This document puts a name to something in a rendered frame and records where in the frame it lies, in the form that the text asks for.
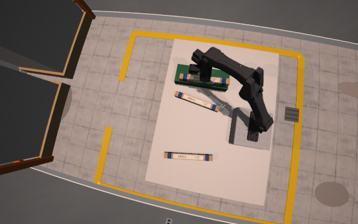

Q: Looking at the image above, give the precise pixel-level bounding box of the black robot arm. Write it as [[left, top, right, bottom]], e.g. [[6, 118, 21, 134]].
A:
[[189, 47, 273, 142]]

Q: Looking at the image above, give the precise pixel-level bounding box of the brown cardboard box with blue bands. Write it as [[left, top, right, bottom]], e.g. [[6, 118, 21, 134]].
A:
[[179, 73, 230, 86]]

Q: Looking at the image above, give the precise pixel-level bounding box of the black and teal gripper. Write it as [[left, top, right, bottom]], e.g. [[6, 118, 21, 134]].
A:
[[199, 71, 212, 83]]

